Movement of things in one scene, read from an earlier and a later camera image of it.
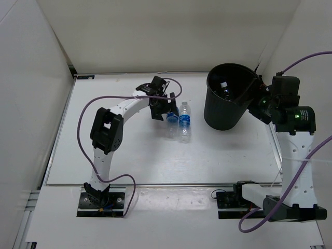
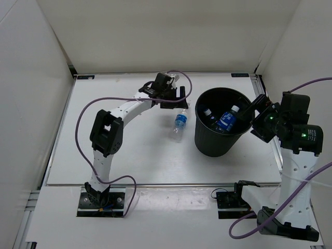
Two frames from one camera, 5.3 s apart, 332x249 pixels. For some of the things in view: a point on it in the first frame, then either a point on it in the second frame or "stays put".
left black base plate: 115,207 stays put
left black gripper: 156,114 -> 181,105
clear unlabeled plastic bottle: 226,92 -> 212,120
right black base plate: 232,205 stays put
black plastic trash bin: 230,87 -> 222,115
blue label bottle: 171,126 -> 228,120
